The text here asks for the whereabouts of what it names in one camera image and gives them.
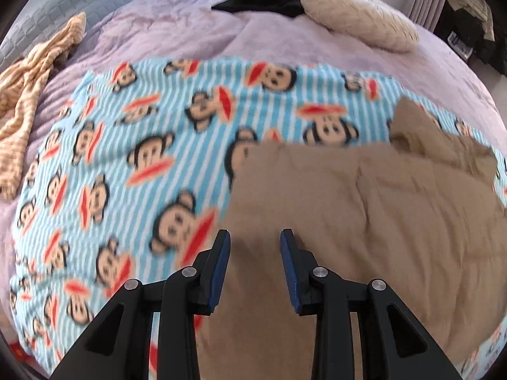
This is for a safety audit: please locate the round cream cushion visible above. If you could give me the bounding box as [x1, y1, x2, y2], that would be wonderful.
[300, 0, 420, 53]

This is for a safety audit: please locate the black hanging coat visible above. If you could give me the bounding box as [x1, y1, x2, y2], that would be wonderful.
[471, 20, 502, 74]

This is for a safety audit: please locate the printed box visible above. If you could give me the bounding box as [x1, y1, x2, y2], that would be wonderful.
[447, 34, 474, 60]

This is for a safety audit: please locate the monkey printed striped blanket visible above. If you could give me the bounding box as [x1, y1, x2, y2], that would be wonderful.
[8, 57, 507, 380]

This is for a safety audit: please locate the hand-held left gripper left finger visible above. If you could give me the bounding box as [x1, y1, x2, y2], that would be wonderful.
[49, 229, 231, 380]

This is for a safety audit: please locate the purple bedspread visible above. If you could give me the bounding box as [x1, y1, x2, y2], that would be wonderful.
[0, 0, 500, 341]

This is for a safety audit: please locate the cream hanging jacket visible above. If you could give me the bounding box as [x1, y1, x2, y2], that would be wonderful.
[452, 0, 496, 22]

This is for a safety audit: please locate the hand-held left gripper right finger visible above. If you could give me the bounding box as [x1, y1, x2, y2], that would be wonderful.
[279, 228, 464, 380]

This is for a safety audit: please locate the beige puffer jacket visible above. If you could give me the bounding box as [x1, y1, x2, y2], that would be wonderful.
[196, 96, 507, 380]

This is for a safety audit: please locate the grey quilted headboard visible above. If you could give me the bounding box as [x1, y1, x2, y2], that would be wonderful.
[0, 0, 147, 72]

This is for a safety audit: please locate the beige striped garment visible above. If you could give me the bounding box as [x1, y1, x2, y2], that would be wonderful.
[0, 12, 87, 200]

